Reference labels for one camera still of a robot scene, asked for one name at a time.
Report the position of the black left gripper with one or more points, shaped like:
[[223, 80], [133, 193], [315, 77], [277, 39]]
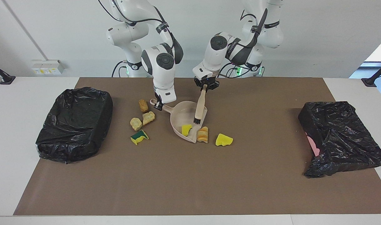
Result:
[[206, 82]]

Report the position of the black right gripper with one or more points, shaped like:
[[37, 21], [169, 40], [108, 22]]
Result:
[[159, 101]]

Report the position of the pale yellow foam chunk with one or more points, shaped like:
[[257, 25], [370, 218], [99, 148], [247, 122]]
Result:
[[136, 124], [148, 118]]

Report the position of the beige plastic dustpan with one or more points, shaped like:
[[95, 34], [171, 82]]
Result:
[[181, 117]]

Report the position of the small yellow sponge piece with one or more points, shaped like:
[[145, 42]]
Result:
[[186, 130]]

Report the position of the green and yellow sponge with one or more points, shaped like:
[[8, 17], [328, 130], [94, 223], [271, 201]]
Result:
[[138, 137]]

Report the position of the orange striped sponge piece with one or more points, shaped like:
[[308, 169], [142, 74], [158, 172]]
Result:
[[203, 135]]

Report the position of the large yellow sponge piece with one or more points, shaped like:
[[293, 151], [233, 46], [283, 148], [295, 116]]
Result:
[[223, 140]]

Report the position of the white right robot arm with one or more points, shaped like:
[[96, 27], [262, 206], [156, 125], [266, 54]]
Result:
[[163, 90]]

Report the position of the open bin with black bag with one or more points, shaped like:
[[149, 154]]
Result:
[[74, 125]]

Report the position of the pink bin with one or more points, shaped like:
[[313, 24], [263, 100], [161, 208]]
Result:
[[313, 146]]

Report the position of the crumpled black trash bag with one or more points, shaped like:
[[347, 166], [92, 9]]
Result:
[[343, 137]]

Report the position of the brown sponge piece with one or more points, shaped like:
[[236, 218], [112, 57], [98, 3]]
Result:
[[143, 105]]

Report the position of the brown table mat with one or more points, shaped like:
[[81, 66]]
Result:
[[190, 193]]

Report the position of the white wall outlet strip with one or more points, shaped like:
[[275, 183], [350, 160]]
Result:
[[46, 67]]

